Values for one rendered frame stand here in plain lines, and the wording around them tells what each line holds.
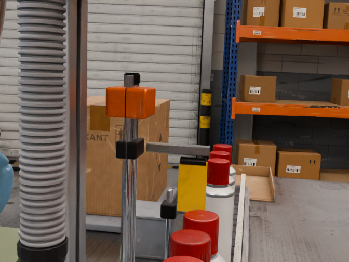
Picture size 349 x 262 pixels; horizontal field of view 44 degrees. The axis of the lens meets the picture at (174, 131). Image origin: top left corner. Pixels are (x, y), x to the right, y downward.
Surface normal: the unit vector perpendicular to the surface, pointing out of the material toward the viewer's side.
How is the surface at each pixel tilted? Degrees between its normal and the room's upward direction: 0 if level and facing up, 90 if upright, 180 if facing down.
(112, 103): 90
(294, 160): 90
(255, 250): 0
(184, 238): 2
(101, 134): 90
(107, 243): 0
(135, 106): 90
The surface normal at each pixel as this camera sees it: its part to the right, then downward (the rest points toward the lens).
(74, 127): 0.98, 0.06
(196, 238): 0.01, -0.99
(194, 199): -0.17, 0.14
